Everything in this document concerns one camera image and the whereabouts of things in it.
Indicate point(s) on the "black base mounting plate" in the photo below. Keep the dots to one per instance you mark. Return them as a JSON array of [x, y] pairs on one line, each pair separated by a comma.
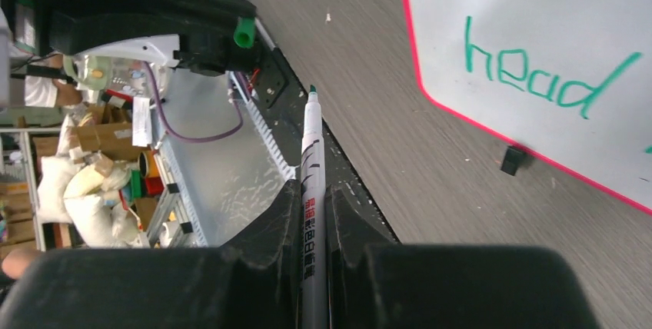
[[286, 106]]

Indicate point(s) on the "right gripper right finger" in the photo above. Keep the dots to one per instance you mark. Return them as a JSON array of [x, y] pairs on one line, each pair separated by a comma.
[[377, 283]]

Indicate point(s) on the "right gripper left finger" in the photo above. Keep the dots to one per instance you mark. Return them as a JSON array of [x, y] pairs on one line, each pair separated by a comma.
[[248, 282]]

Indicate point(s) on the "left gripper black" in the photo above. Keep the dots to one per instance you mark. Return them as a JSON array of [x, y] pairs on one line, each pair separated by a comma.
[[197, 33]]

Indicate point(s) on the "green whiteboard marker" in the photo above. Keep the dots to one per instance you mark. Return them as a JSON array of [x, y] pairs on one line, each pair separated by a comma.
[[314, 285]]

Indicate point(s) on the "whiteboard with red frame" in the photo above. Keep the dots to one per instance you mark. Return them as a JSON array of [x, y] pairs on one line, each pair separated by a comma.
[[567, 81]]

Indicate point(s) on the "slotted grey cable duct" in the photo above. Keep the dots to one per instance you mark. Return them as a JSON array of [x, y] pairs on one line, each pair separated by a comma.
[[222, 185]]

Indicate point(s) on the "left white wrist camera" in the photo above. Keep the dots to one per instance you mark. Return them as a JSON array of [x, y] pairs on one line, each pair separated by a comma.
[[126, 66]]

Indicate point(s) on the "left black whiteboard foot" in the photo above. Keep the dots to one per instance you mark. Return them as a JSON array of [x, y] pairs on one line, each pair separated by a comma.
[[513, 158]]

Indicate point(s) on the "green marker cap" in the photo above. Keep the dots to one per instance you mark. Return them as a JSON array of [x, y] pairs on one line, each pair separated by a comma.
[[245, 32]]

